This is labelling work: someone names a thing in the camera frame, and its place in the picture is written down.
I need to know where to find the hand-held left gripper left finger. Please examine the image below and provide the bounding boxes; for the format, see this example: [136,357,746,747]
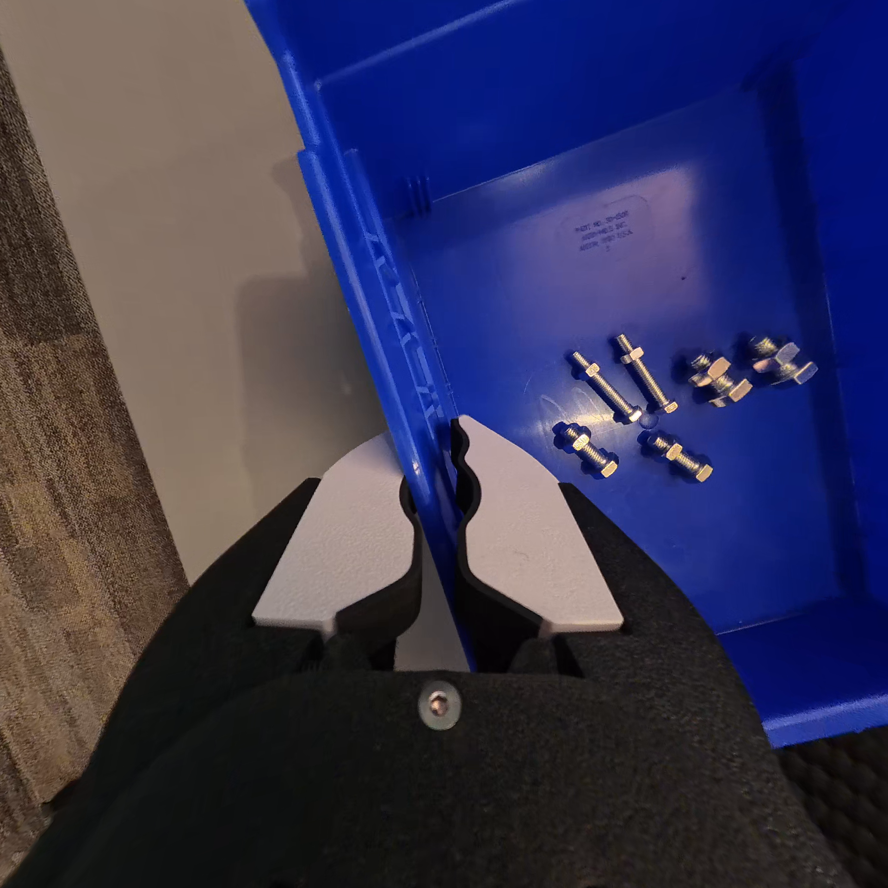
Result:
[251,432,426,635]

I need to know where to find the short thin steel bolt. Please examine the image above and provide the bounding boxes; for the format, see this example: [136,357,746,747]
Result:
[553,423,620,479]
[645,432,715,484]

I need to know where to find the blue plastic bin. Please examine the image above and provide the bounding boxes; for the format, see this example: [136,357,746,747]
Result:
[243,0,888,749]

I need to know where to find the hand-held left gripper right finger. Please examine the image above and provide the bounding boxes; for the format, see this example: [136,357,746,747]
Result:
[450,414,625,637]

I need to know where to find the long thin steel bolt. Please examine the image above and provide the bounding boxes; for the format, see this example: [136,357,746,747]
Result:
[570,351,642,424]
[614,333,678,416]

